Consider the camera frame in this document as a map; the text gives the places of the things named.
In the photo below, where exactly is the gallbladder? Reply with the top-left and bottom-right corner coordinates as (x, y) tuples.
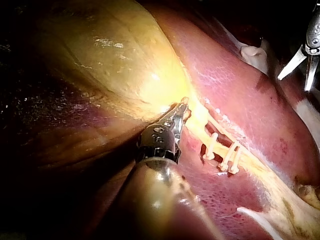
(31, 0), (194, 127)

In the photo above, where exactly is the right arm instrument jaw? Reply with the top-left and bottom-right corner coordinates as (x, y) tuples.
(303, 54), (317, 92)
(276, 45), (308, 81)

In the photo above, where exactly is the left arm instrument jaw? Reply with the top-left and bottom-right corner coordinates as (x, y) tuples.
(174, 106), (192, 135)
(159, 102), (189, 126)

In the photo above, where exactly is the thin tube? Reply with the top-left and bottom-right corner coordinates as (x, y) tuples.
(188, 117), (253, 166)
(204, 99), (252, 155)

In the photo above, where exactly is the left arm instrument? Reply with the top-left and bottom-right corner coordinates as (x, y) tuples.
(135, 119), (182, 165)

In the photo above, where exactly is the white clip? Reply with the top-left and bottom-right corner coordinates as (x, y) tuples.
(228, 146), (242, 175)
(217, 142), (238, 172)
(201, 132), (220, 161)

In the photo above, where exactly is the right arm instrument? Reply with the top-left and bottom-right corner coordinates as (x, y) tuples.
(302, 4), (320, 57)

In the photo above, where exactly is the dark red liver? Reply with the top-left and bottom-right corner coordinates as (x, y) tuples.
(0, 0), (320, 240)

